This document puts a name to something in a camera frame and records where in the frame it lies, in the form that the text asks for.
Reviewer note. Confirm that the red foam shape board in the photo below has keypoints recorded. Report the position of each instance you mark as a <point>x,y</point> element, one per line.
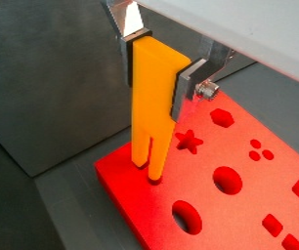
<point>228,195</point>

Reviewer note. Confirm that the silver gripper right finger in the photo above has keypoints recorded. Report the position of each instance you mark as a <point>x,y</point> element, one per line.
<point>193,78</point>

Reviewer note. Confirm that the yellow square-circle peg object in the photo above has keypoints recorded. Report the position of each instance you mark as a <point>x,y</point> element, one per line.
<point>156,64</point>

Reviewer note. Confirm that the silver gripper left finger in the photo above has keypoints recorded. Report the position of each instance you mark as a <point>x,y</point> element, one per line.
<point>125,18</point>

